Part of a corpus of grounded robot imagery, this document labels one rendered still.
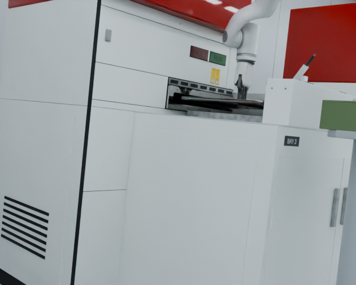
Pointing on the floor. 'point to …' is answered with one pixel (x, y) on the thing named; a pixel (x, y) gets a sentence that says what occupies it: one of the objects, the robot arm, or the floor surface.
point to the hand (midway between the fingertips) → (241, 98)
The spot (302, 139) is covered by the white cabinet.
